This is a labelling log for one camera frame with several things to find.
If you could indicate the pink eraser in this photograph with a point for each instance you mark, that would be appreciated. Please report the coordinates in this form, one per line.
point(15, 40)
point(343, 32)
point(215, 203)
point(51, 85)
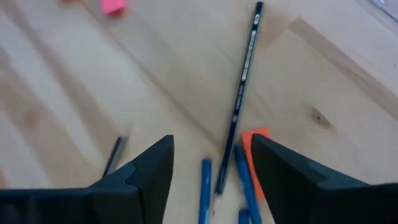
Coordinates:
point(112, 5)

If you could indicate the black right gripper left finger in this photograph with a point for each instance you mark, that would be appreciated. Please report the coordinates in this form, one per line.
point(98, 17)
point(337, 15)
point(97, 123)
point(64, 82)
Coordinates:
point(124, 199)

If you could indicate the blue ballpoint pen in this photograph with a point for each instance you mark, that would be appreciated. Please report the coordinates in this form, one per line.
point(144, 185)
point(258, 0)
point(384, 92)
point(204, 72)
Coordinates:
point(245, 180)
point(205, 193)

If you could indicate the dark blue pencil silver print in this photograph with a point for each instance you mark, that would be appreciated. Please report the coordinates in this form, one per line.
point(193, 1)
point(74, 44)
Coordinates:
point(245, 71)

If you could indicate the grey pencil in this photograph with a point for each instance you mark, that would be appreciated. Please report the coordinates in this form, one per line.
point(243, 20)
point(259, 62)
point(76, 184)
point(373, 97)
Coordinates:
point(115, 155)

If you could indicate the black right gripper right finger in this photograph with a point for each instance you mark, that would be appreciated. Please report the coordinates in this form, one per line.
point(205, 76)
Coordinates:
point(311, 199)

